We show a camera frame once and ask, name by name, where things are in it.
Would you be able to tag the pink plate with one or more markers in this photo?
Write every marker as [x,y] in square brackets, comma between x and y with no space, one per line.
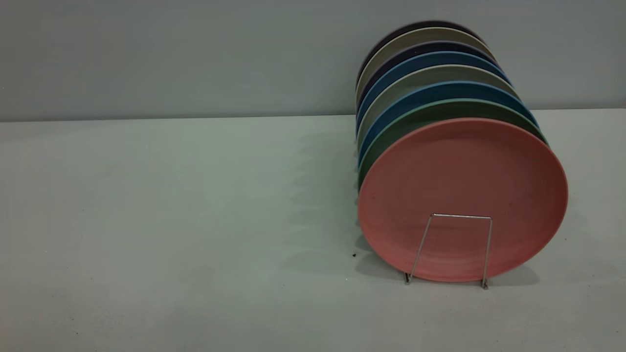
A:
[464,171]

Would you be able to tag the grey-green plate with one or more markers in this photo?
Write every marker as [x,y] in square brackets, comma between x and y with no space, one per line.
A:
[435,73]

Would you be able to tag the blue plate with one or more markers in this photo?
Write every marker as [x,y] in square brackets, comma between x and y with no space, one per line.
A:
[430,58]
[450,90]

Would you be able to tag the green plate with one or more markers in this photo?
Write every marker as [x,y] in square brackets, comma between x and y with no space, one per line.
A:
[459,108]

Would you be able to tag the navy plate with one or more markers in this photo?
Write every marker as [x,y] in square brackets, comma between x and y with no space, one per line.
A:
[430,47]

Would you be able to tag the beige plate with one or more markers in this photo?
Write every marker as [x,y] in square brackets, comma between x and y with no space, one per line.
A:
[420,35]

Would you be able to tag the dark purple plate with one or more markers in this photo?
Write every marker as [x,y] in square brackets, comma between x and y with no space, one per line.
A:
[425,24]

